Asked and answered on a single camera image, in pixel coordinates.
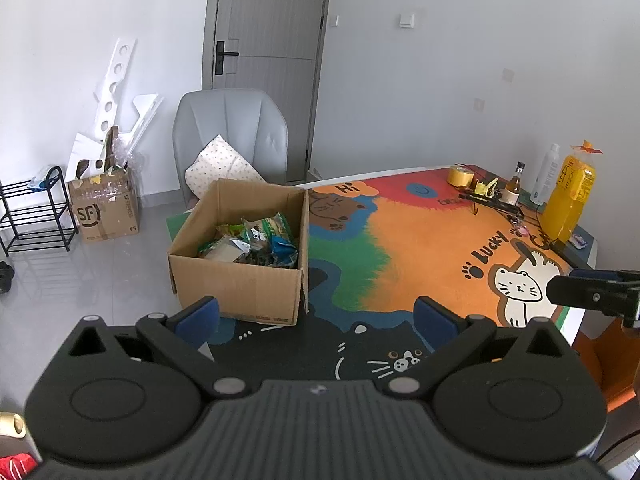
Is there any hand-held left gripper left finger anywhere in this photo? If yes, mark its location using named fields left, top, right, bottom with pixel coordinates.
left=65, top=296, right=251, bottom=399

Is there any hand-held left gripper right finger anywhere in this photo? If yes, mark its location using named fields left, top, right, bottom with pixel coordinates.
left=389, top=296, right=573, bottom=398

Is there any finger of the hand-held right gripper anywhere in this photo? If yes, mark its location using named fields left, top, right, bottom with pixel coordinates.
left=569, top=268, right=623, bottom=281
left=546, top=270, right=640, bottom=328

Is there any large cardboard box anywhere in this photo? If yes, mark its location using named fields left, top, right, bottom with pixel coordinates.
left=167, top=178, right=311, bottom=327

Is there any pile of assorted snacks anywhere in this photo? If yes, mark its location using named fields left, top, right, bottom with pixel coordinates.
left=196, top=211, right=301, bottom=269

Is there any black flat device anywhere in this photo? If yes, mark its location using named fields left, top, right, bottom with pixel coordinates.
left=549, top=239, right=597, bottom=272

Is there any colourful cartoon table mat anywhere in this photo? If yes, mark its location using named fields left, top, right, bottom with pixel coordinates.
left=167, top=164, right=598, bottom=383

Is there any orange chair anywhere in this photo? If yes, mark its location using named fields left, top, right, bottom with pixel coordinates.
left=571, top=316, right=640, bottom=401

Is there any tall yellow plastic package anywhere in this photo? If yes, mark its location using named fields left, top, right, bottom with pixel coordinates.
left=541, top=141, right=603, bottom=245

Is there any white plastic bottle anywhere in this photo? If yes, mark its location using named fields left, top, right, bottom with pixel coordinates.
left=530, top=143, right=562, bottom=205

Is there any small glass bottle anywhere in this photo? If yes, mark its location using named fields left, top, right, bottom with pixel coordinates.
left=502, top=161, right=527, bottom=206

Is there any black tool with yellow part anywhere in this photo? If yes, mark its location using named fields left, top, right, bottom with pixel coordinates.
left=457, top=191, right=526, bottom=221

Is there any small printed cardboard box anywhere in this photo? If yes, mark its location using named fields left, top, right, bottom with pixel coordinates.
left=67, top=167, right=141, bottom=245

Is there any yellow tape roll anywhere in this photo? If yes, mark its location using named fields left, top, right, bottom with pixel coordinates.
left=447, top=164, right=475, bottom=190

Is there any dotted white pillow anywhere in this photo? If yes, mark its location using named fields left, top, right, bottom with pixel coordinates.
left=185, top=135, right=266, bottom=201

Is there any black shoe rack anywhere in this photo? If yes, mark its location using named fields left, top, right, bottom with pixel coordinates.
left=0, top=166, right=81, bottom=257

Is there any clear plastic wrap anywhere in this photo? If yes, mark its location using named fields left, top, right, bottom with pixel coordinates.
left=102, top=127, right=138, bottom=176

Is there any grey chair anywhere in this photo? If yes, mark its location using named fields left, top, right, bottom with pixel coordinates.
left=172, top=89, right=290, bottom=211

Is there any white foam sheet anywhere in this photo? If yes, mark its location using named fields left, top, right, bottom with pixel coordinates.
left=122, top=92, right=165, bottom=153

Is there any red object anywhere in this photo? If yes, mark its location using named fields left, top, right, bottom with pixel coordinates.
left=0, top=451, right=38, bottom=480

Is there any white foam board with holes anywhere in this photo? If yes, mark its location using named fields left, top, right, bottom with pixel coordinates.
left=92, top=37, right=137, bottom=136

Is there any grey door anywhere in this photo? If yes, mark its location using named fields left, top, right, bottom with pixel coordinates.
left=201, top=0, right=335, bottom=183

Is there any black door handle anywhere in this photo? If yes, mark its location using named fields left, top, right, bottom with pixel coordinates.
left=212, top=40, right=241, bottom=76

